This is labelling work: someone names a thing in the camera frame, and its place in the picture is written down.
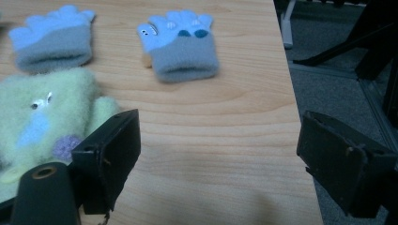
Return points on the grey metal floor rail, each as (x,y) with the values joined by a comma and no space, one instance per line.
(372,90)

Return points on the white metal stand leg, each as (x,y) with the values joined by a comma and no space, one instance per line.
(286,28)

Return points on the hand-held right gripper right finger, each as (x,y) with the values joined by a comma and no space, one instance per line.
(334,162)

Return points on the blue glove with eyes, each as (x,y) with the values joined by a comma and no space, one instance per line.
(181,50)

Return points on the green fuzzy glove with eyes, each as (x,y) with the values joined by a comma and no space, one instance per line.
(40,125)

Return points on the black stand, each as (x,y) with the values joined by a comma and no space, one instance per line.
(372,37)

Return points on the plain blue glove grey cuff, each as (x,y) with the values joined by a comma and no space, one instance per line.
(53,43)

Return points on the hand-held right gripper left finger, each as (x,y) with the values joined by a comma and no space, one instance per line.
(108,156)

